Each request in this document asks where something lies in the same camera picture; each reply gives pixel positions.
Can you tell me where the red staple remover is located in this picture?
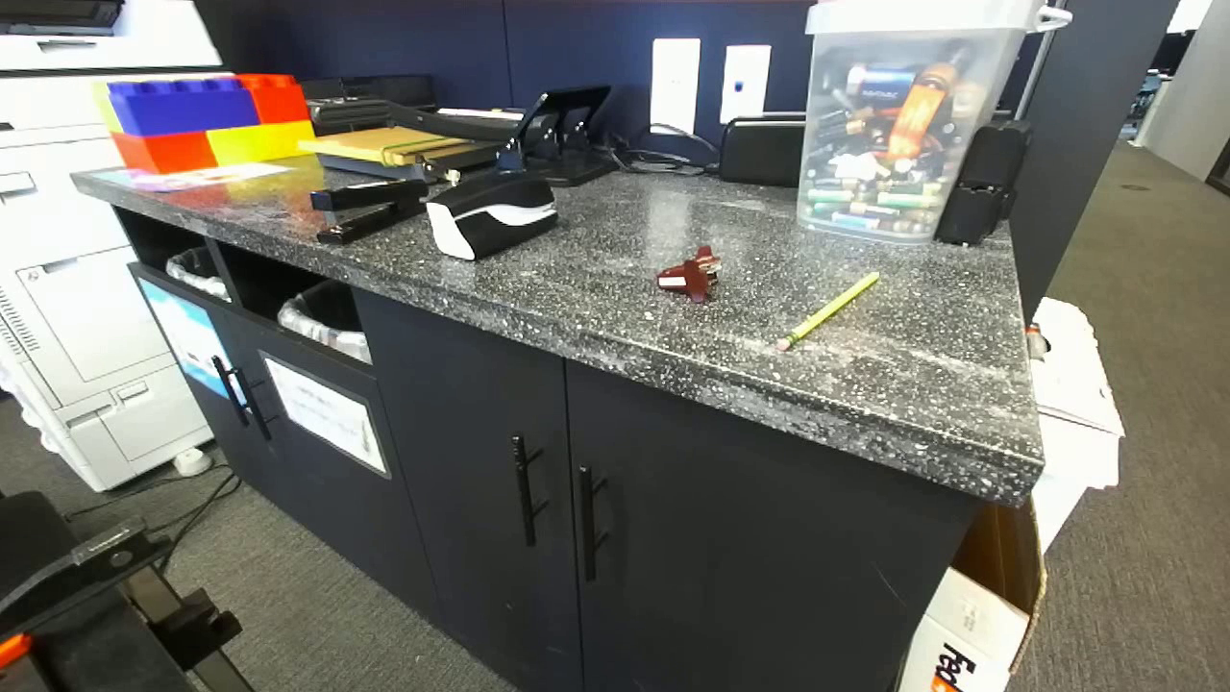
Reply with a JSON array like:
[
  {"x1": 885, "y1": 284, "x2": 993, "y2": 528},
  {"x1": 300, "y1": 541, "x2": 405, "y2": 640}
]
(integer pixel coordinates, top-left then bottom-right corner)
[{"x1": 655, "y1": 244, "x2": 728, "y2": 304}]

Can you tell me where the yellow pencil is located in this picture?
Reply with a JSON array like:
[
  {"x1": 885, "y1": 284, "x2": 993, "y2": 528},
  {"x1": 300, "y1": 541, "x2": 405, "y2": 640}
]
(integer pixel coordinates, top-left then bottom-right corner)
[{"x1": 782, "y1": 271, "x2": 885, "y2": 353}]

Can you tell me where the black cabinet door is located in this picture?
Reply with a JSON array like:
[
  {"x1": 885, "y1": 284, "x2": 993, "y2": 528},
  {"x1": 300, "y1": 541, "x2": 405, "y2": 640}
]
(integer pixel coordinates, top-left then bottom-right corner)
[
  {"x1": 566, "y1": 360, "x2": 985, "y2": 692},
  {"x1": 351, "y1": 290, "x2": 589, "y2": 692}
]

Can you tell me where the black rectangular box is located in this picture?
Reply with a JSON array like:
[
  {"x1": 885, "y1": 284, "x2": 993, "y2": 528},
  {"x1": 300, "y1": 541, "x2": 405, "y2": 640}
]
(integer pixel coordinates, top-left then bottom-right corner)
[{"x1": 716, "y1": 112, "x2": 810, "y2": 191}]

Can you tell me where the black desk stapler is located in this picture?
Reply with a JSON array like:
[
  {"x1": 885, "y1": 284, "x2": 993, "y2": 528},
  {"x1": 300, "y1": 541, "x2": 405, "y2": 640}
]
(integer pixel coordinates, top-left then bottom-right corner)
[{"x1": 309, "y1": 173, "x2": 433, "y2": 248}]

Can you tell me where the clear trash bag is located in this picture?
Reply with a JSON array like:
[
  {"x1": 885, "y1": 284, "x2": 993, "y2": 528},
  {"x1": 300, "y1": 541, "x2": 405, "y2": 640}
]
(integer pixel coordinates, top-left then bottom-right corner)
[
  {"x1": 273, "y1": 280, "x2": 377, "y2": 366},
  {"x1": 160, "y1": 244, "x2": 233, "y2": 304}
]

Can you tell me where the white paper label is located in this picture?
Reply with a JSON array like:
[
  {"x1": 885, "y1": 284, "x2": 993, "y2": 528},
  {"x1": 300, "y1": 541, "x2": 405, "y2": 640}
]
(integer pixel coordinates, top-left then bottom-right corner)
[{"x1": 260, "y1": 349, "x2": 392, "y2": 481}]

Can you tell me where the wooden paper cutter board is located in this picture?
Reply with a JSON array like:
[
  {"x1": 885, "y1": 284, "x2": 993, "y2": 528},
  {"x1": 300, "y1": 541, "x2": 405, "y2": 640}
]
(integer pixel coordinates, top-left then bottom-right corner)
[{"x1": 304, "y1": 120, "x2": 515, "y2": 186}]

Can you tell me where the black trash drawer front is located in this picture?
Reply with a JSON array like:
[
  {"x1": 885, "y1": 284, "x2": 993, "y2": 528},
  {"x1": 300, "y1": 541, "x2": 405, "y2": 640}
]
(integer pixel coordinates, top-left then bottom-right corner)
[{"x1": 127, "y1": 262, "x2": 438, "y2": 619}]

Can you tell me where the clear plastic battery bin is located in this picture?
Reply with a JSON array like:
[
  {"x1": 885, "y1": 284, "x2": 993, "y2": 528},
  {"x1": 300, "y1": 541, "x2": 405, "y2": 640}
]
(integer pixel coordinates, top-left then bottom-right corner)
[{"x1": 794, "y1": 27, "x2": 1031, "y2": 248}]

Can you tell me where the black pouch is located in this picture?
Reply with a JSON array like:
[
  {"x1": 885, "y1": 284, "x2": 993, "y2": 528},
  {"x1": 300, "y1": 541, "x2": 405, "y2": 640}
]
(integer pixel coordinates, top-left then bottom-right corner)
[{"x1": 934, "y1": 120, "x2": 1031, "y2": 248}]

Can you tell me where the yellow toy block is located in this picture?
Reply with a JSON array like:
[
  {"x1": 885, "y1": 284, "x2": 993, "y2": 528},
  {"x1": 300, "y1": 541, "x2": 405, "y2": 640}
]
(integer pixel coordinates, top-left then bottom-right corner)
[{"x1": 202, "y1": 117, "x2": 318, "y2": 171}]

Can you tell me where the red toy block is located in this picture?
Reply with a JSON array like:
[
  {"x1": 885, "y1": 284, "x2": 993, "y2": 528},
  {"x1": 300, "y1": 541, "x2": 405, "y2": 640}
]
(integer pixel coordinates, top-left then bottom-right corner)
[{"x1": 233, "y1": 68, "x2": 315, "y2": 129}]

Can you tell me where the blue paper label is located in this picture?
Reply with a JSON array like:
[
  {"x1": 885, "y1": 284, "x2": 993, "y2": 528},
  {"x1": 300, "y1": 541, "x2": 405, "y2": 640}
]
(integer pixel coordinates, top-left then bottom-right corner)
[{"x1": 136, "y1": 277, "x2": 243, "y2": 405}]

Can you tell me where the translucent white bin lid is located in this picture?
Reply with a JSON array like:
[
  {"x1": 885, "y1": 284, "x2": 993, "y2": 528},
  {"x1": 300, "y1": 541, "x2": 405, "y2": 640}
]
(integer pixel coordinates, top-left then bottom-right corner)
[{"x1": 802, "y1": 0, "x2": 1047, "y2": 38}]

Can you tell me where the cardboard shipping box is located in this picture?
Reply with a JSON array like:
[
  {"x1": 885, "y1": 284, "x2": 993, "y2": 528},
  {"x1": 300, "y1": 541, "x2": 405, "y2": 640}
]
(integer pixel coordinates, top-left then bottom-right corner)
[{"x1": 894, "y1": 496, "x2": 1048, "y2": 692}]

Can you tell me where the white cardboard box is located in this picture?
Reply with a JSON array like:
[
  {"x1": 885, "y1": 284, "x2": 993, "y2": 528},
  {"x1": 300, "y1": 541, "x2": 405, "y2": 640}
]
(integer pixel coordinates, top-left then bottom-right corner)
[{"x1": 1024, "y1": 298, "x2": 1130, "y2": 555}]

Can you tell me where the orange toy block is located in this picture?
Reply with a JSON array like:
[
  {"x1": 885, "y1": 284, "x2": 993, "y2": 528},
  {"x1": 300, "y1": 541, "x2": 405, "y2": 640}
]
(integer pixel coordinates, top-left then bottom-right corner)
[{"x1": 113, "y1": 129, "x2": 224, "y2": 176}]

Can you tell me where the blue toy block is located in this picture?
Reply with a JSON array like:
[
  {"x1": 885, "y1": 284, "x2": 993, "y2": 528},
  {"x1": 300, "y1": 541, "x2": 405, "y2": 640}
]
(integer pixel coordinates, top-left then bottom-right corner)
[{"x1": 103, "y1": 73, "x2": 260, "y2": 139}]

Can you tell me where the white office printer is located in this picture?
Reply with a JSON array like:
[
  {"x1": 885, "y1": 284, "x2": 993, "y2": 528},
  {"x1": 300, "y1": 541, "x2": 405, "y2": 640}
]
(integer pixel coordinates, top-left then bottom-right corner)
[{"x1": 0, "y1": 0, "x2": 233, "y2": 496}]

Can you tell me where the black cabinet door handle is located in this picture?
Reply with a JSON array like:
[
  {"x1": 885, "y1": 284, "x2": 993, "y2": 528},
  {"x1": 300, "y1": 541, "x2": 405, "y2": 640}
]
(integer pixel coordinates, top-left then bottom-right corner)
[
  {"x1": 571, "y1": 463, "x2": 614, "y2": 589},
  {"x1": 509, "y1": 431, "x2": 550, "y2": 550}
]

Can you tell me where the black power cable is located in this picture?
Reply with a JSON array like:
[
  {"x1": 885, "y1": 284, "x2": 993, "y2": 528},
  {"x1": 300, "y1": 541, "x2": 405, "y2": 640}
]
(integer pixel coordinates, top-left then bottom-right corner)
[{"x1": 614, "y1": 120, "x2": 724, "y2": 173}]

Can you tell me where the large white wall plate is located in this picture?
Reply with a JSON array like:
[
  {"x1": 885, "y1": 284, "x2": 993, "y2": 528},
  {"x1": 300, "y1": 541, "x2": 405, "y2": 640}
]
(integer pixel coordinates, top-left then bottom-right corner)
[{"x1": 645, "y1": 34, "x2": 705, "y2": 139}]

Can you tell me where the small white wall plate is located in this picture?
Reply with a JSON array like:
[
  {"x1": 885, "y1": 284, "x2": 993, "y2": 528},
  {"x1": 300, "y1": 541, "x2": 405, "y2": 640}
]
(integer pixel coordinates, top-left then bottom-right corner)
[{"x1": 716, "y1": 43, "x2": 778, "y2": 129}]

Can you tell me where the black drawer handle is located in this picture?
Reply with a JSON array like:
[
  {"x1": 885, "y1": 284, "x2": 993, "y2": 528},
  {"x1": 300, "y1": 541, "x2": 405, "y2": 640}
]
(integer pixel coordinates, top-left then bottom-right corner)
[{"x1": 209, "y1": 353, "x2": 277, "y2": 448}]

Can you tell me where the black robot stand frame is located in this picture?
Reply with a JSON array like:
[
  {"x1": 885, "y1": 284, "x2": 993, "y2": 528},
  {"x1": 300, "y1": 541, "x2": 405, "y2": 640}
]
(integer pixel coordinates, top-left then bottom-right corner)
[{"x1": 0, "y1": 490, "x2": 246, "y2": 692}]

